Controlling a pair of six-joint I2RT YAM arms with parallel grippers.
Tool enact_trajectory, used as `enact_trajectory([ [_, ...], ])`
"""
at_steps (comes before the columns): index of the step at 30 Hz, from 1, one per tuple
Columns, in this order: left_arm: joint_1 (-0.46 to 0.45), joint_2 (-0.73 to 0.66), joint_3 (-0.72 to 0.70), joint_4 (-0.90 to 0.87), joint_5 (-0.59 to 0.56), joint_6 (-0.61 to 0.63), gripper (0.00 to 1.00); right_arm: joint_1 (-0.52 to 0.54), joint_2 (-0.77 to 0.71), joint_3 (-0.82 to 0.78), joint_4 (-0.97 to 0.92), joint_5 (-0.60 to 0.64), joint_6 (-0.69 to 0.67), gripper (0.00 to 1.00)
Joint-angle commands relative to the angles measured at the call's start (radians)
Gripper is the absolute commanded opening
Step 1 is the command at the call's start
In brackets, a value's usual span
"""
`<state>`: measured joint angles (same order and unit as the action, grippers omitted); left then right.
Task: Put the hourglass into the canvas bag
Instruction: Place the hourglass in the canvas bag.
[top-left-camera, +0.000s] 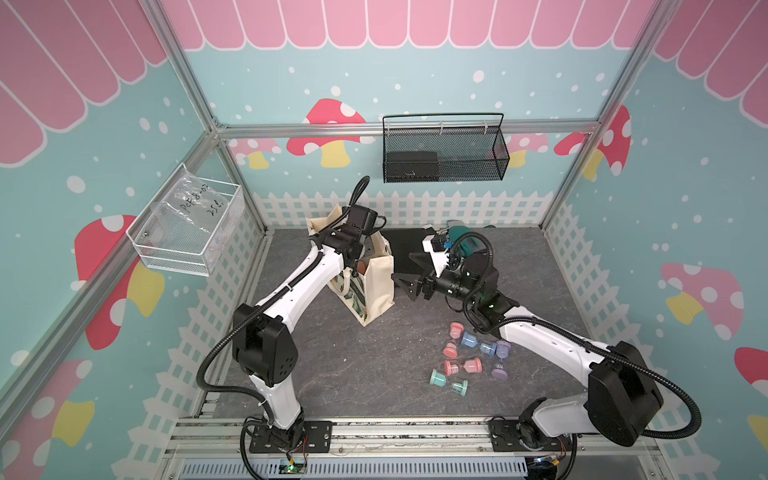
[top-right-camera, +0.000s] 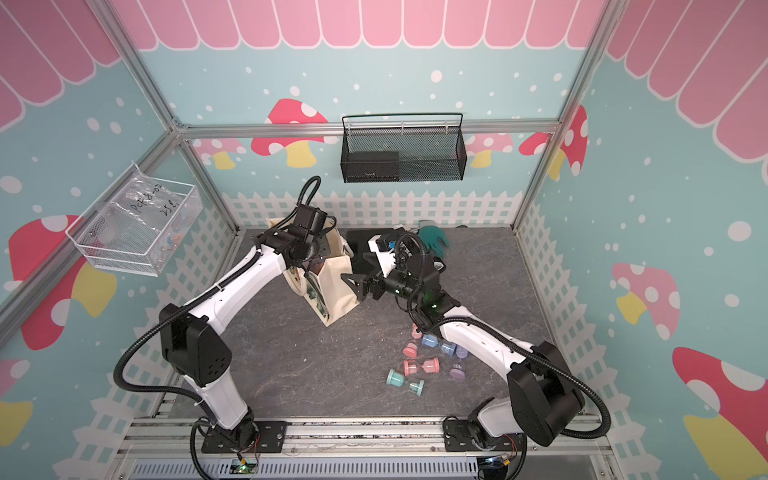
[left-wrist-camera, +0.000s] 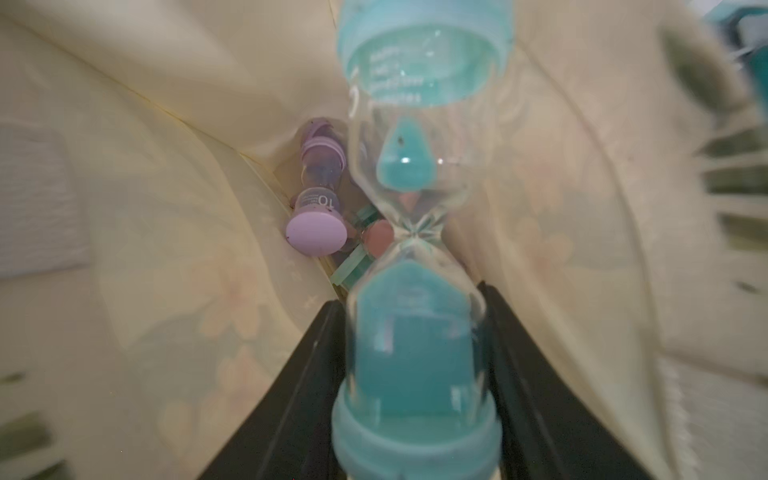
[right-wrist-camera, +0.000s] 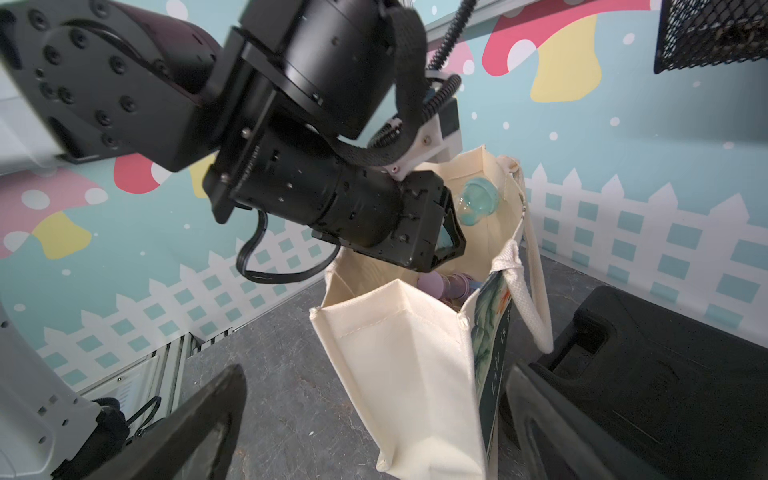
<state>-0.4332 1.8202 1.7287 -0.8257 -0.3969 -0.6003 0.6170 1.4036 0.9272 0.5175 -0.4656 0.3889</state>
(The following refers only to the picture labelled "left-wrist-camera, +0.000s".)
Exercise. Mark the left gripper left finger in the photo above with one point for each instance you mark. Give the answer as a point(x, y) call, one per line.
point(288, 434)

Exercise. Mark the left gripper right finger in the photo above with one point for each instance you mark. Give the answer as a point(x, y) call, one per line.
point(548, 433)

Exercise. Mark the teal hourglass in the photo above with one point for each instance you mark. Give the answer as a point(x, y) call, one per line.
point(423, 79)

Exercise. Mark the purple hourglass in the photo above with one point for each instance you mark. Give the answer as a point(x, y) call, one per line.
point(317, 227)

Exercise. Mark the cream canvas tote bag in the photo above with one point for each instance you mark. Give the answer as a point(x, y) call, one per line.
point(150, 158)

